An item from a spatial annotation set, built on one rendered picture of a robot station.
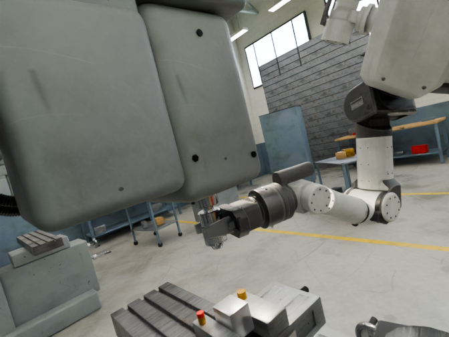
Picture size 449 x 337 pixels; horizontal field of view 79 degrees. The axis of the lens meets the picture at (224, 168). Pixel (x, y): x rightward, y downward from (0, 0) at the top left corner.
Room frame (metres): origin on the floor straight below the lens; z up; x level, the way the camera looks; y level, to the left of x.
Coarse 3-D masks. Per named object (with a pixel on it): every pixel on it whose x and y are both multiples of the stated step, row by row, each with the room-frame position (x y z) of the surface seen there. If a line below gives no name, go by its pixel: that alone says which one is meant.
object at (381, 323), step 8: (376, 328) 0.34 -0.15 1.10; (384, 328) 0.34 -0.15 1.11; (392, 328) 0.33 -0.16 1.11; (400, 328) 0.32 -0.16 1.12; (408, 328) 0.31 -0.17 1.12; (416, 328) 0.31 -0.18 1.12; (424, 328) 0.31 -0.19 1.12; (432, 328) 0.30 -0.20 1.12; (376, 336) 0.33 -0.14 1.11; (384, 336) 0.32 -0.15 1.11; (392, 336) 0.31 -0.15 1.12; (400, 336) 0.30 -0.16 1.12; (408, 336) 0.30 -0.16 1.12; (416, 336) 0.30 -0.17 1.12; (424, 336) 0.30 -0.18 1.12; (432, 336) 0.29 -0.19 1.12; (440, 336) 0.29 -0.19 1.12; (448, 336) 0.29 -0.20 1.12
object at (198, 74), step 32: (160, 32) 0.42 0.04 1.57; (192, 32) 0.46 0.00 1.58; (224, 32) 0.51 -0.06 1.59; (160, 64) 0.42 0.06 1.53; (192, 64) 0.45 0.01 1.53; (224, 64) 0.50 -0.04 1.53; (192, 96) 0.44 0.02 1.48; (224, 96) 0.49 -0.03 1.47; (192, 128) 0.43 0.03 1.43; (224, 128) 0.47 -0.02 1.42; (192, 160) 0.42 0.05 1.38; (224, 160) 0.46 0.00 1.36; (256, 160) 0.51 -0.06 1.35; (192, 192) 0.42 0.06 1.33
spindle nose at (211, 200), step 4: (212, 196) 0.53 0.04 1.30; (216, 196) 0.54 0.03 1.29; (200, 200) 0.53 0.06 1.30; (204, 200) 0.52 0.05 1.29; (208, 200) 0.52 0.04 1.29; (212, 200) 0.53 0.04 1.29; (216, 200) 0.54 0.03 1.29; (196, 204) 0.53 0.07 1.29; (200, 204) 0.53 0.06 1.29; (204, 204) 0.52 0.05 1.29; (208, 204) 0.52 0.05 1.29; (212, 204) 0.53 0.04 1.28; (196, 208) 0.54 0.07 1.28; (200, 208) 0.53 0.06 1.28
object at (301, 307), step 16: (272, 288) 0.70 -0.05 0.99; (288, 288) 0.68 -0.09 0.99; (288, 304) 0.62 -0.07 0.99; (304, 304) 0.60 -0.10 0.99; (320, 304) 0.61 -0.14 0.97; (208, 320) 0.57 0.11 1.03; (304, 320) 0.58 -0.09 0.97; (320, 320) 0.61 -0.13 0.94; (208, 336) 0.53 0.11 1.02; (224, 336) 0.50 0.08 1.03; (240, 336) 0.49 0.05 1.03; (256, 336) 0.54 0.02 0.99; (288, 336) 0.54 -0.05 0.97; (304, 336) 0.57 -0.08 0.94
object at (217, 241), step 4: (216, 216) 0.53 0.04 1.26; (220, 216) 0.54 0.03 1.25; (200, 220) 0.53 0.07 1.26; (204, 220) 0.53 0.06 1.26; (208, 220) 0.52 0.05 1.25; (212, 220) 0.52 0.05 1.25; (216, 220) 0.53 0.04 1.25; (200, 224) 0.54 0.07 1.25; (204, 224) 0.53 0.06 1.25; (208, 224) 0.52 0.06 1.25; (220, 236) 0.53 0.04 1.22; (224, 236) 0.54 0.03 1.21; (204, 240) 0.54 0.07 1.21; (208, 240) 0.53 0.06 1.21; (212, 240) 0.52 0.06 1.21; (216, 240) 0.52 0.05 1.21; (220, 240) 0.53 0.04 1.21; (224, 240) 0.53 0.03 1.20; (208, 244) 0.53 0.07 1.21; (212, 244) 0.53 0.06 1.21; (216, 244) 0.52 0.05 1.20
